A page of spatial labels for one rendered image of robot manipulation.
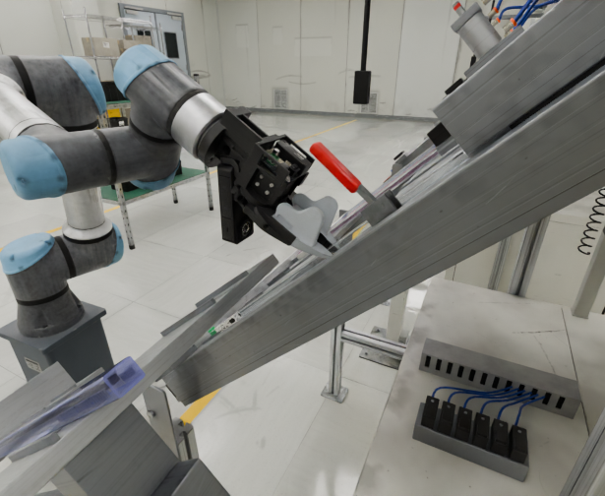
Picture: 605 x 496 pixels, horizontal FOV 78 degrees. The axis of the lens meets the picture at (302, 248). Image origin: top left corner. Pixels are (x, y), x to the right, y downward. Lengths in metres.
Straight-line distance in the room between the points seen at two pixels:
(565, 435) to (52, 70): 1.12
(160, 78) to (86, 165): 0.14
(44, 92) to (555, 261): 1.84
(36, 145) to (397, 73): 9.00
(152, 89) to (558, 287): 1.80
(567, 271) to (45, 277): 1.89
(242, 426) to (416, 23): 8.70
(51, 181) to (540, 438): 0.81
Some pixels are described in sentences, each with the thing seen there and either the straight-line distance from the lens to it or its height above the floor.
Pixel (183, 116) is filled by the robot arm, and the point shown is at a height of 1.11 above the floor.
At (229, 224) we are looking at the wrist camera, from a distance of 0.51.
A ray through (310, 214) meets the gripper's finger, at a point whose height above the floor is 1.01.
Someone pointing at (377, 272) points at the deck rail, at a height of 1.00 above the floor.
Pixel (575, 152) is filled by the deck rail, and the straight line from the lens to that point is 0.30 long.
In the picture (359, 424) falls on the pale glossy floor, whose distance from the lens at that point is 1.50.
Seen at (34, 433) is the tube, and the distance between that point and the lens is 0.27.
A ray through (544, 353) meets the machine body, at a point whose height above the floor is 0.62.
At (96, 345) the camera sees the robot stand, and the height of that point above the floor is 0.45.
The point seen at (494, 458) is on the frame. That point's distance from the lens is 0.69.
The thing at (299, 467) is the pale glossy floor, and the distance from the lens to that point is 1.39.
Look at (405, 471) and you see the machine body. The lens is 0.67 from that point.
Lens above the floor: 1.17
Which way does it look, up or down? 26 degrees down
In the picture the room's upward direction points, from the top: straight up
